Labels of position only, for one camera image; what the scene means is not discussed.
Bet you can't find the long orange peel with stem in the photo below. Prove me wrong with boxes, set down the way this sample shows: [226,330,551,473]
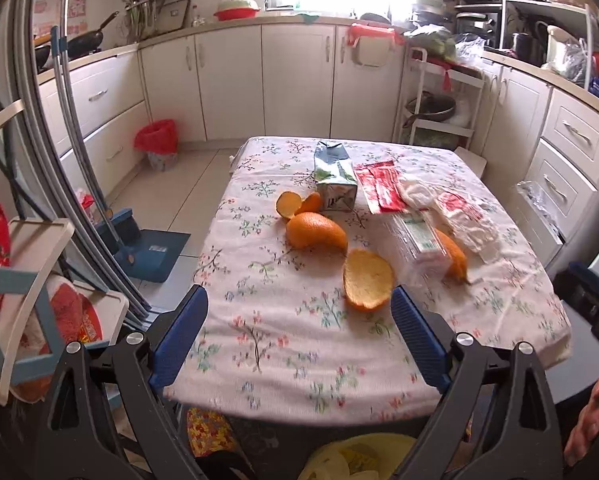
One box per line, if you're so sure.
[435,229,467,283]

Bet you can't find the large orange peel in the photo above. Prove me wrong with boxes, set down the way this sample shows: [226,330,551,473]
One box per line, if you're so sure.
[286,212,348,252]

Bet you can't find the red lined trash bin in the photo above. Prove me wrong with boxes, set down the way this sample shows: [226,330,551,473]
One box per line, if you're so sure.
[134,119,178,171]

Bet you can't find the white rolling kitchen cart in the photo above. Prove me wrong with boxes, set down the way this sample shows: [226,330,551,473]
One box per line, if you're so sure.
[392,47,486,150]

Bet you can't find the white kitchen base cabinets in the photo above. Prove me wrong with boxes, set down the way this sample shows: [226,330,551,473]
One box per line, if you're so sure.
[34,16,599,271]

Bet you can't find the person's right hand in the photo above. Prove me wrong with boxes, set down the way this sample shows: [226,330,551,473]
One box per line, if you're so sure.
[564,379,599,466]

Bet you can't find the cupped orange peel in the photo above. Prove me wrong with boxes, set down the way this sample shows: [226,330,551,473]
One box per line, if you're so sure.
[343,249,395,312]

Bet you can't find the blue dustpan with brush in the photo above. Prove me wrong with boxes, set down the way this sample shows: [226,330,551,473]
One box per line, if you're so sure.
[96,208,190,283]

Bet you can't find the clear plastic package green label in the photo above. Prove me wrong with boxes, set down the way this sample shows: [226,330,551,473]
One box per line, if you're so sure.
[375,211,452,287]

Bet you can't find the white plastic bag red print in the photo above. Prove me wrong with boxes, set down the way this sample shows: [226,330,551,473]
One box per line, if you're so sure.
[397,177,500,263]

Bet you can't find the yellow plastic basin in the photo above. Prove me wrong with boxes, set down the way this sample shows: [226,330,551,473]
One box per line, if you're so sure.
[298,432,417,480]

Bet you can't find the beige blue shoe rack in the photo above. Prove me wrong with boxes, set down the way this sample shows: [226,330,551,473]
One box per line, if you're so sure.
[0,98,130,406]

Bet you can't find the floral tablecloth table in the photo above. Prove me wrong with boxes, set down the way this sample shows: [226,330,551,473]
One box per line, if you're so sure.
[164,136,572,426]

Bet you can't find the red snack wrapper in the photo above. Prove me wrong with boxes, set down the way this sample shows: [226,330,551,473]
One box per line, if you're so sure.
[353,160,408,214]

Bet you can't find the small orange peel pieces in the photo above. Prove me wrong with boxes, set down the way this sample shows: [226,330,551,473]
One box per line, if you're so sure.
[276,191,322,220]

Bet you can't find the white step stool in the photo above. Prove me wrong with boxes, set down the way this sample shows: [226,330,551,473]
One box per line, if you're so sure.
[455,146,487,178]

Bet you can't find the white electric kettle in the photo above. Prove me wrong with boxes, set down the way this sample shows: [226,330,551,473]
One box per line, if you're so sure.
[542,25,581,77]

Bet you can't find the white metal counter shelf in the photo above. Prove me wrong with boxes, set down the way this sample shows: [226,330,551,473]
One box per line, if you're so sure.
[499,0,595,90]

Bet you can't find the red bag on cabinet door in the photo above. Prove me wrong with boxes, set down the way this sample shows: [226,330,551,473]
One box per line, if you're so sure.
[346,23,405,68]

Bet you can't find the black frying pan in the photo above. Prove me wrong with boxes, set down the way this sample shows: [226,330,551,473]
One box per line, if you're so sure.
[34,11,120,72]

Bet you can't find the red bowl with lid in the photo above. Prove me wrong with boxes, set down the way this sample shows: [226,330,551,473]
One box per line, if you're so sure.
[214,0,260,22]

